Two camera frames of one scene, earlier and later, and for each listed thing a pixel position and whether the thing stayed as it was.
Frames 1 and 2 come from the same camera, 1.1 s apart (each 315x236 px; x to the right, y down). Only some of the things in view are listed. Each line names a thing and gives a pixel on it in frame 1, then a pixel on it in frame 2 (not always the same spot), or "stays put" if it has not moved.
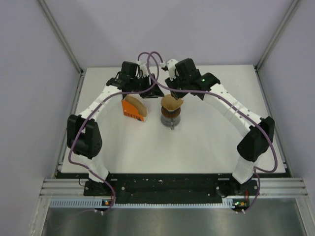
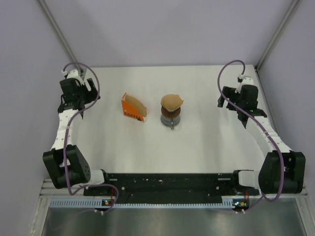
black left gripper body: (137, 83) to (87, 96)
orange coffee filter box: (130, 110) stays put
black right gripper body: (177, 83) to (233, 96)
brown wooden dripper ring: (170, 114) stays put
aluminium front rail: (264, 188) stays put
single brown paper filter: (170, 103) stays put
